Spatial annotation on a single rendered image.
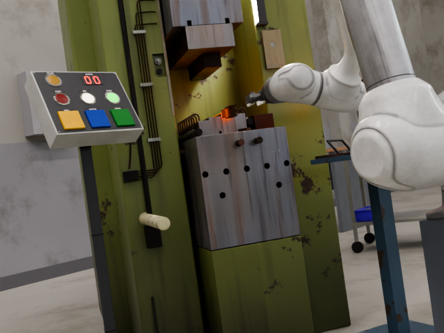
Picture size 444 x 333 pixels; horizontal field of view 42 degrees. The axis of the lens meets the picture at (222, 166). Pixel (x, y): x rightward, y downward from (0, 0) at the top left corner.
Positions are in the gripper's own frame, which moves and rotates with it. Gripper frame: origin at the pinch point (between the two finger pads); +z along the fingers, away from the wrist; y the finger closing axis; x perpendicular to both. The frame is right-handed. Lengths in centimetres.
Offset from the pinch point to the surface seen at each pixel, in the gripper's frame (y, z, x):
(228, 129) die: -0.6, 35.1, -6.2
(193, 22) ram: -9, 35, 39
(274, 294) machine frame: 7, 29, -74
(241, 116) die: 5.8, 35.1, -1.5
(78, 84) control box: -57, 22, 15
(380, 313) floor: 68, 58, -99
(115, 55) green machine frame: -40, 49, 31
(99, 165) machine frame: -49, 93, -11
